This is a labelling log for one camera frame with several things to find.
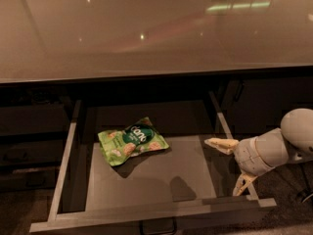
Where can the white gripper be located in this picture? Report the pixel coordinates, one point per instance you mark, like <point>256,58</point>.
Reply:
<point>246,157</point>

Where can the dark grey drawer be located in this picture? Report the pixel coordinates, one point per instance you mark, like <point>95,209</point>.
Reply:
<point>28,178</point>
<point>28,153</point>
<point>188,185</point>
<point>32,119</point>

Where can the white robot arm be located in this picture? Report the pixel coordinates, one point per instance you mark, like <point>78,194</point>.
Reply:
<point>290,143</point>

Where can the dark grey cabinet door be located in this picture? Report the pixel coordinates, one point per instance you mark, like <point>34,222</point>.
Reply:
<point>255,106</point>

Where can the green snack bag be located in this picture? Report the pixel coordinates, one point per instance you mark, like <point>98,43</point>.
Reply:
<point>117,146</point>

